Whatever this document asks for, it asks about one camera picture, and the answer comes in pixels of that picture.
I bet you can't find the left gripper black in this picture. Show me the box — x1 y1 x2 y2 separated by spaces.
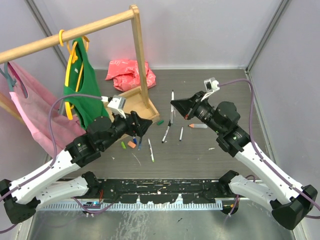
100 108 152 151

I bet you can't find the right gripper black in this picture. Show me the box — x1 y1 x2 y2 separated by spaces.
171 90 224 134

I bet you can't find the white pen black tip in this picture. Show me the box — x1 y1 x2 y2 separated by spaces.
161 123 171 143

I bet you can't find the long white green pen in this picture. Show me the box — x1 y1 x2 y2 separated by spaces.
170 90 175 124

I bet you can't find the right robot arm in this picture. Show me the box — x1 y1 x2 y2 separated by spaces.
170 91 318 230

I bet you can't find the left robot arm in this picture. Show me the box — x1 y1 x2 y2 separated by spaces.
0 111 153 225

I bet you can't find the blue pen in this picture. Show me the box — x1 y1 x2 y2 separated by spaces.
138 136 143 151

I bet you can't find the white pen green tip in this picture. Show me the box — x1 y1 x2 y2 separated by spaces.
147 138 155 163

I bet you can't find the light green pen cap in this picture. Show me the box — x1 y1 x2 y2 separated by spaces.
121 141 126 149

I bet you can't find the short white pen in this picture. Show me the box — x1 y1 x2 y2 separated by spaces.
179 126 184 142

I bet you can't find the grey pencil orange tip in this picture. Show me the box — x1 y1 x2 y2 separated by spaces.
188 123 208 129

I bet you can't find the orange eraser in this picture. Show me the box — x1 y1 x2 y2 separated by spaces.
127 141 136 149

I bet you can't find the wooden clothes rack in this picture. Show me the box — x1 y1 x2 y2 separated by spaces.
0 4 160 141

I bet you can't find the red patterned cloth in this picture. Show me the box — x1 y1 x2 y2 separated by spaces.
105 59 141 92

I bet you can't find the green tank top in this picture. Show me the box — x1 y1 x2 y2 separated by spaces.
63 36 109 129

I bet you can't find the yellow plastic hanger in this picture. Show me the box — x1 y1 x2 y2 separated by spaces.
58 29 90 120

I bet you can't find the pink shirt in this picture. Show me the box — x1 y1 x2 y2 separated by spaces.
9 62 86 156

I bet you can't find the grey blue hanger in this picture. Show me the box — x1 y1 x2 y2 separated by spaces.
0 62 28 98

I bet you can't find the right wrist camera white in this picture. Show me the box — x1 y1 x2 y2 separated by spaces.
201 77 220 101

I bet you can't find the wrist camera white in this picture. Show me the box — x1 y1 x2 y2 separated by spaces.
107 95 127 119
201 77 220 101

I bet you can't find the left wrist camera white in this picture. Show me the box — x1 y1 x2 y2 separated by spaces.
107 95 127 119

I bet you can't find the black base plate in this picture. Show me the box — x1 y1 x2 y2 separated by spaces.
71 177 241 204

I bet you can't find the white cable duct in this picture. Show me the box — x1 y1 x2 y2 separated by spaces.
40 199 223 212

